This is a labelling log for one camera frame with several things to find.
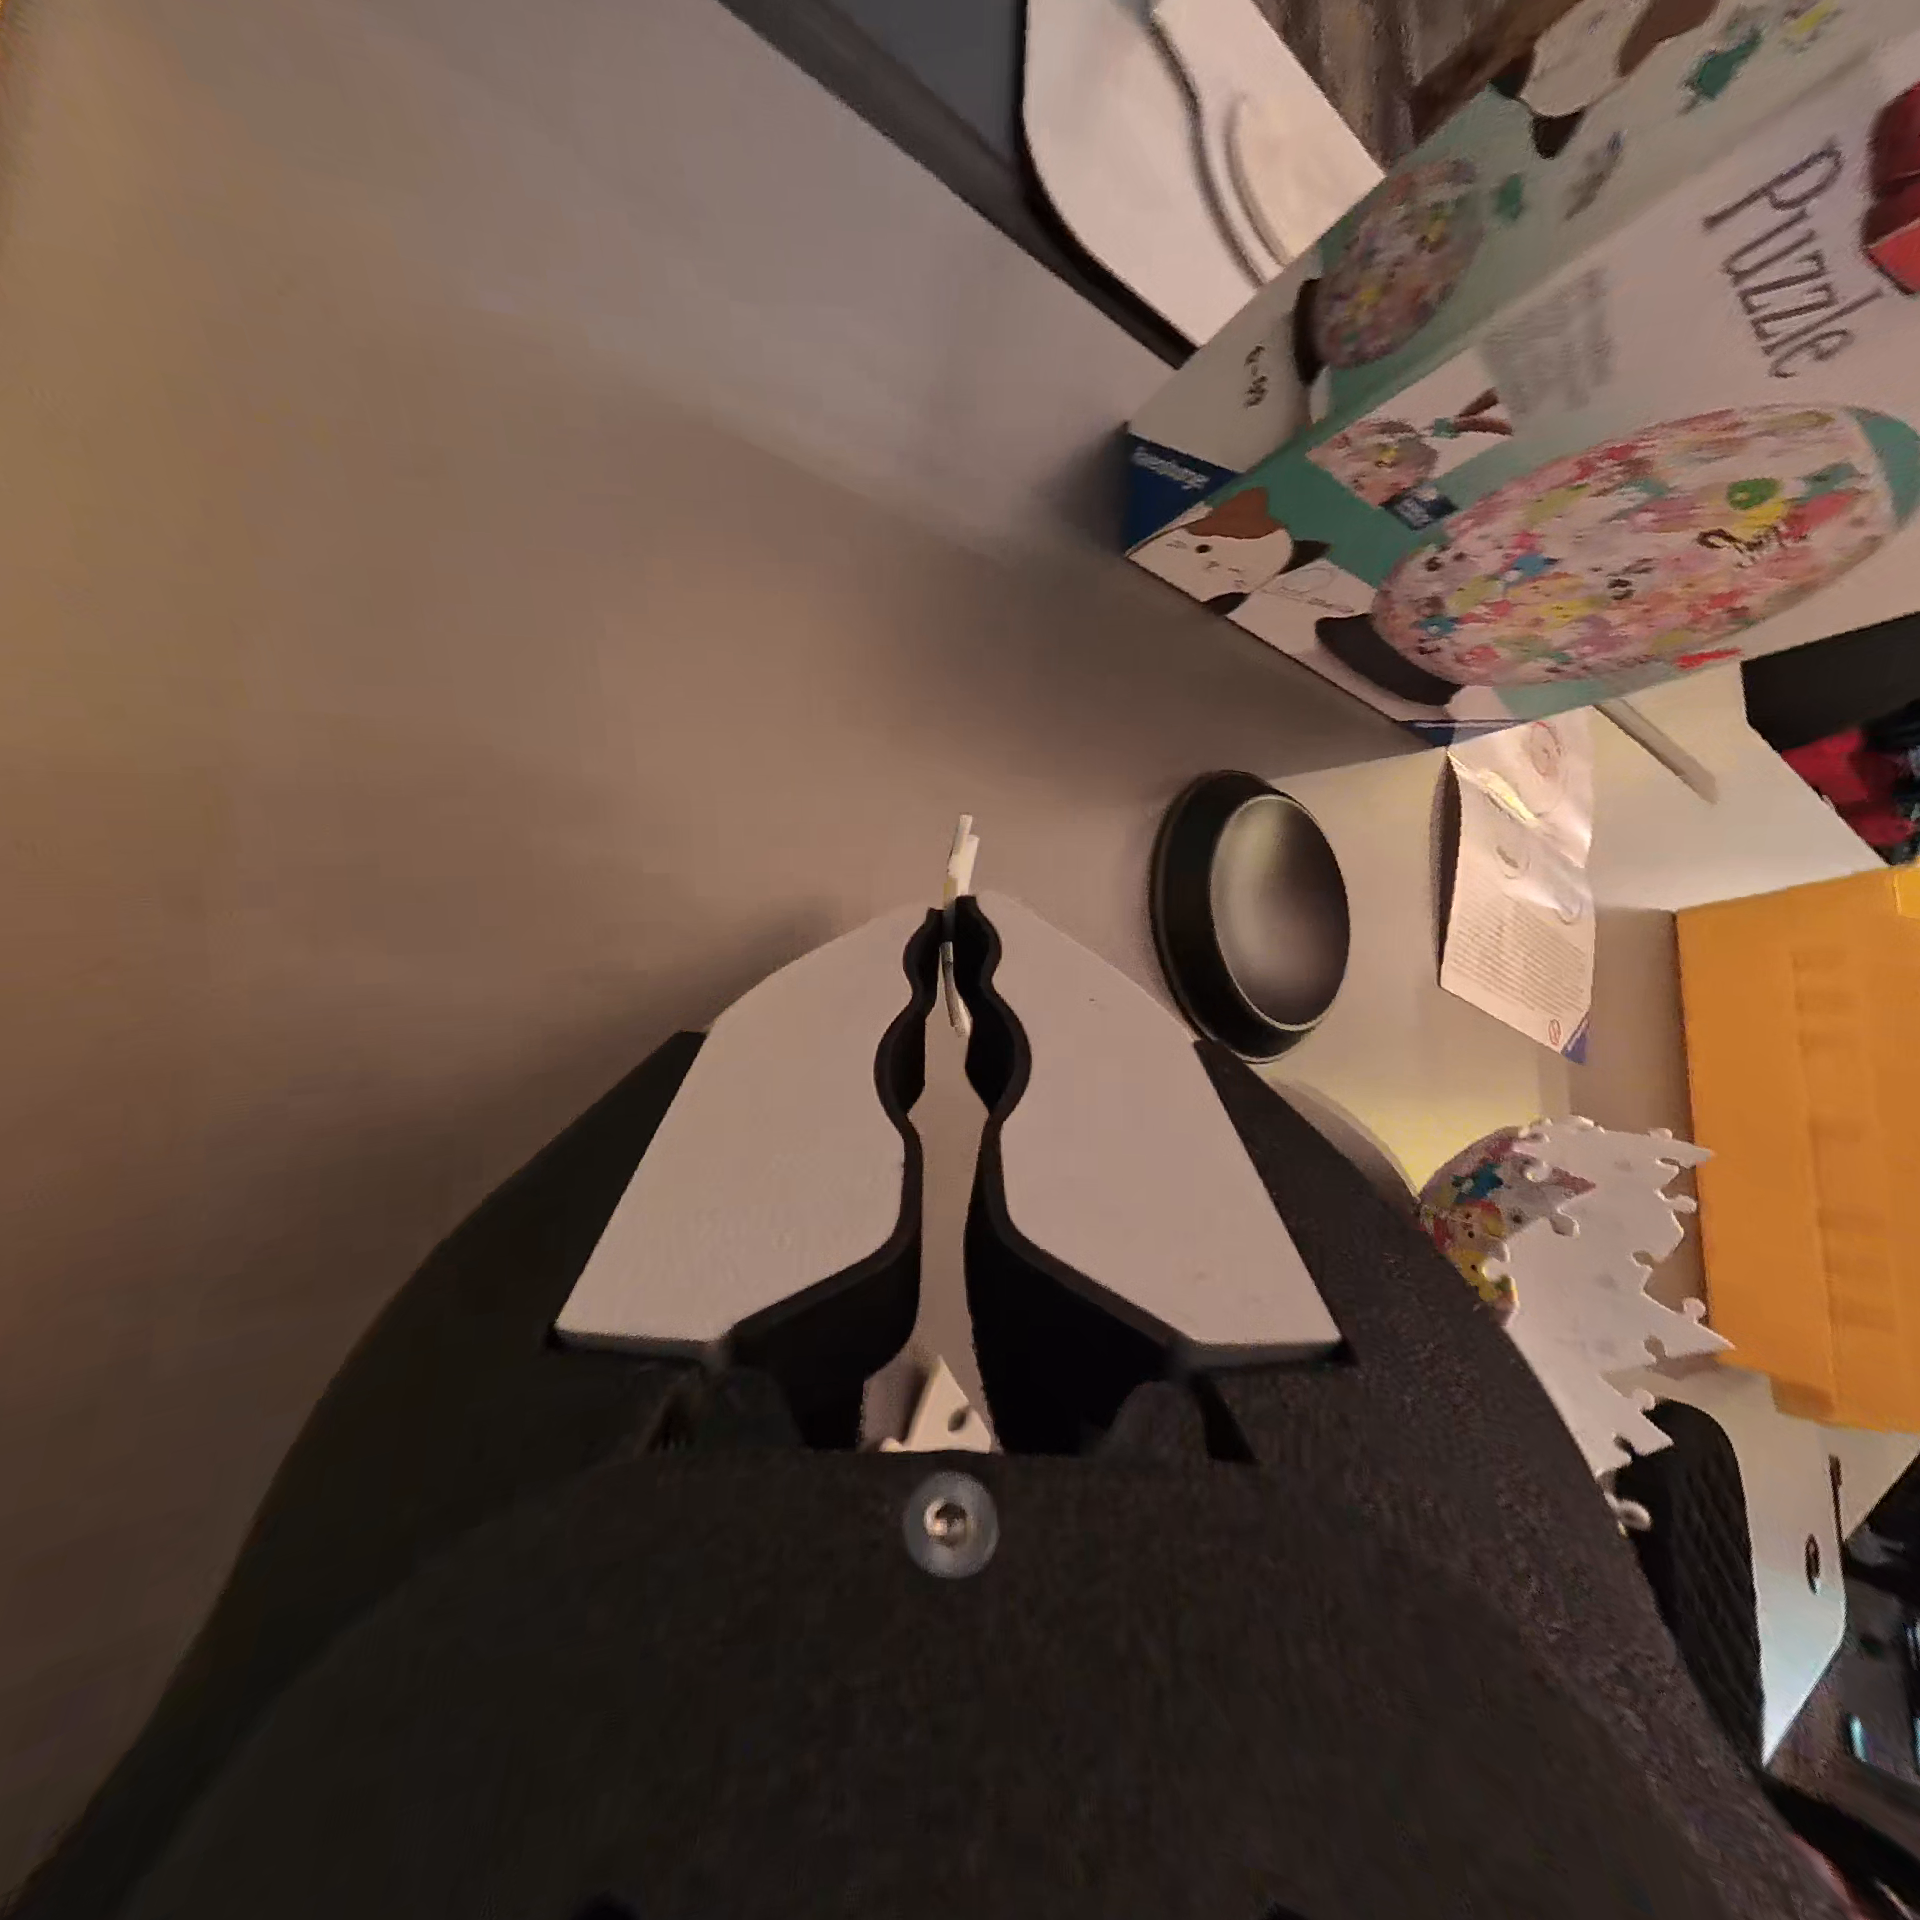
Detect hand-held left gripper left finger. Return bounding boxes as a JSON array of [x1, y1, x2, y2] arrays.
[[551, 899, 949, 1369]]

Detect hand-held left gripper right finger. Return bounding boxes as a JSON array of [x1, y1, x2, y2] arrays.
[[961, 892, 1347, 1374]]

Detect single white jigsaw piece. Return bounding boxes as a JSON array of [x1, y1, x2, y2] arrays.
[[939, 813, 985, 1040]]

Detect partly built puzzle ball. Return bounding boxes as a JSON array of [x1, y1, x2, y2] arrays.
[[1415, 1116, 1738, 1483]]

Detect black ball stand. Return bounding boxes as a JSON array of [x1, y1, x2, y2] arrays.
[[1147, 768, 1353, 1067]]

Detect colourful puzzle box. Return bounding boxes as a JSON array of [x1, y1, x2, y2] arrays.
[[1123, 0, 1920, 747]]

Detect folded paper leaflet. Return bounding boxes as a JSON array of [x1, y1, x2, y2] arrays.
[[1433, 707, 1602, 1071]]

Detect yellow plastic bin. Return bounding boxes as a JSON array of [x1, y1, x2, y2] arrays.
[[1670, 866, 1920, 1437]]

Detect white board stand base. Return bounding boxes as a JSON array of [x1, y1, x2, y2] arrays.
[[1024, 0, 1385, 351]]

